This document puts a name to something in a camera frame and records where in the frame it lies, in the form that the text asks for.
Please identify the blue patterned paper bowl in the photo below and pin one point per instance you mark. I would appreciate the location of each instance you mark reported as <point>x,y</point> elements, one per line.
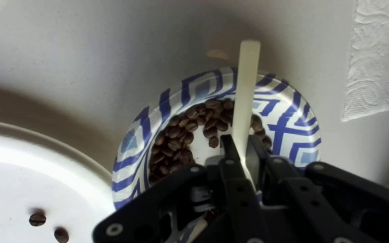
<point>288,118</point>

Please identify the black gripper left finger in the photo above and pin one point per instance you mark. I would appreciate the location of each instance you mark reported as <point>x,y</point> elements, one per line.
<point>199,203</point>

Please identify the white paper plate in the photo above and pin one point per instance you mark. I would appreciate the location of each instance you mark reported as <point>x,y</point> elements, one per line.
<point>49,190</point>

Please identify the coffee beans in bowl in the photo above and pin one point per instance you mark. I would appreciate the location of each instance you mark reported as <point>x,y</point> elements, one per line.
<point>173,144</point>

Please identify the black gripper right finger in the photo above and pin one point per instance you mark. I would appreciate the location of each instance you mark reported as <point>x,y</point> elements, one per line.
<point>323,203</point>

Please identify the white napkin near cup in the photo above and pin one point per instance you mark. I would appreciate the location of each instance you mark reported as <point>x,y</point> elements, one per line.
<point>367,74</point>

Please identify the white plastic spoon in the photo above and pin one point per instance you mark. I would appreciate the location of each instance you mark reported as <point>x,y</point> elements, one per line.
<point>246,78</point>

